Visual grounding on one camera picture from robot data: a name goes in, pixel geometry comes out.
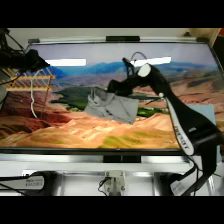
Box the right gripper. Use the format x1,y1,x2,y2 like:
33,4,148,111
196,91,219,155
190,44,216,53
106,74,142,98

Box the grey T-shirt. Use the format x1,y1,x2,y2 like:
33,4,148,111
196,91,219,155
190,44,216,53
83,86,140,125

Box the light blue garment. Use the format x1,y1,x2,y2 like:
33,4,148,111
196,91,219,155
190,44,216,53
185,103,218,135

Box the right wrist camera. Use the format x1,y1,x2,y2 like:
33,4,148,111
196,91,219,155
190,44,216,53
121,57,137,78

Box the black cable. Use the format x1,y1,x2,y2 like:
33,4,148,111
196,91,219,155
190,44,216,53
97,177,111,197
129,50,148,65

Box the silver frame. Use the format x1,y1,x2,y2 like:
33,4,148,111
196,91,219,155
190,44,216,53
0,153,224,197

